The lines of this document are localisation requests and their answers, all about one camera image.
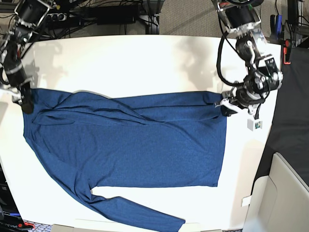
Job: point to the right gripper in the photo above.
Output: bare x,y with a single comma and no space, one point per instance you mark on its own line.
21,94

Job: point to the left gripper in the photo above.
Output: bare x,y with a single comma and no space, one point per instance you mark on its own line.
243,96

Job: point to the blue long-sleeve shirt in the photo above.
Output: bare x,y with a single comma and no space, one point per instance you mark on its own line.
85,140

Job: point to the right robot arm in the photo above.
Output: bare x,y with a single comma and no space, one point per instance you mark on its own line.
29,15

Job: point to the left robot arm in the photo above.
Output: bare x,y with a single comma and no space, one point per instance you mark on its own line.
237,17

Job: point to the red and black clamp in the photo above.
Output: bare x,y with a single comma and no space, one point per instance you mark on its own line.
287,46

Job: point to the black power strip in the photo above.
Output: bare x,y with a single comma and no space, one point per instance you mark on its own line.
57,17

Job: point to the beige plastic bin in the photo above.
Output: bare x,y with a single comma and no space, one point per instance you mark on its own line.
279,201

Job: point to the black box red button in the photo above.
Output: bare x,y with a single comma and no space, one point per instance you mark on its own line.
10,223

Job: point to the blue handled tool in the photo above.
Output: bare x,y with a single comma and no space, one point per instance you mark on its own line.
278,25

